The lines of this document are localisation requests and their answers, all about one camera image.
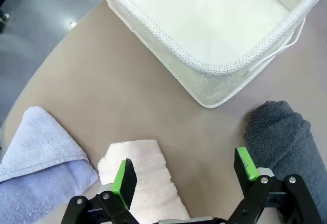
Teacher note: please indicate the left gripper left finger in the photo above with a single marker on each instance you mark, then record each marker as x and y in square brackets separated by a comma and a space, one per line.
[125, 183]

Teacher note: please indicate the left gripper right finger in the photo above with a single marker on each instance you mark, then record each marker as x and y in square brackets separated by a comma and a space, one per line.
[245, 162]

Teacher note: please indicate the pale pink white towel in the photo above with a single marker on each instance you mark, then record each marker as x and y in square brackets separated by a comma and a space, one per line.
[153, 173]

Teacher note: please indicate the lavender blue towel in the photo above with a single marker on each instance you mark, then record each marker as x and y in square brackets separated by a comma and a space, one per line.
[38, 157]

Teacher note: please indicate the dark grey rolled towel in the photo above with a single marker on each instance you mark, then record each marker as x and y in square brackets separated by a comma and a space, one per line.
[281, 137]

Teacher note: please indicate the white fabric storage basket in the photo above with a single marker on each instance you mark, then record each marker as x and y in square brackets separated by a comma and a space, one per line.
[222, 86]

